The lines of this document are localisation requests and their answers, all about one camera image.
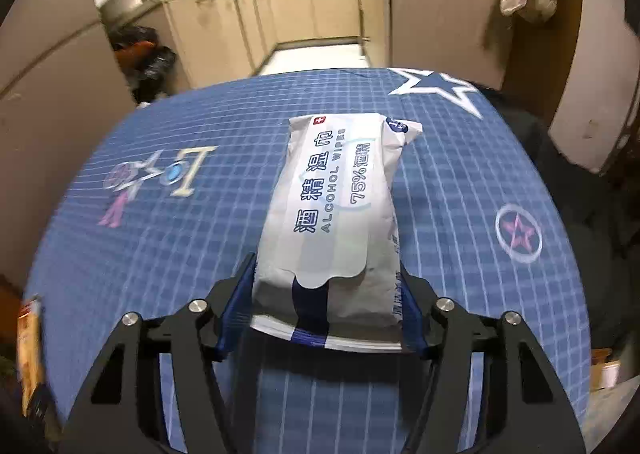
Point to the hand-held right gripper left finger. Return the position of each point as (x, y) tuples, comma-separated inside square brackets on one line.
[(237, 309)]

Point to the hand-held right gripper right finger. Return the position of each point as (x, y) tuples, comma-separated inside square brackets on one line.
[(414, 329)]

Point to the white wet wipes pack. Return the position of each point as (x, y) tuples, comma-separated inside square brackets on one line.
[(335, 214)]

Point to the orange snack packet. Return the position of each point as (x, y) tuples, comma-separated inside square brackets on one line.
[(32, 359)]

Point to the blue checked tablecloth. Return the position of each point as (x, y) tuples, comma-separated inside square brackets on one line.
[(175, 234)]

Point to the cardboard box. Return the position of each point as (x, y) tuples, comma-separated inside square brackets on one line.
[(606, 371)]

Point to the black plastic bag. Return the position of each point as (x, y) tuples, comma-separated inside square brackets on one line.
[(145, 63)]

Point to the grey refrigerator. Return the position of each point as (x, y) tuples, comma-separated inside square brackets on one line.
[(50, 83)]

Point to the beige kitchen base cabinets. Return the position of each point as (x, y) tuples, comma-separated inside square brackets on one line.
[(310, 13)]

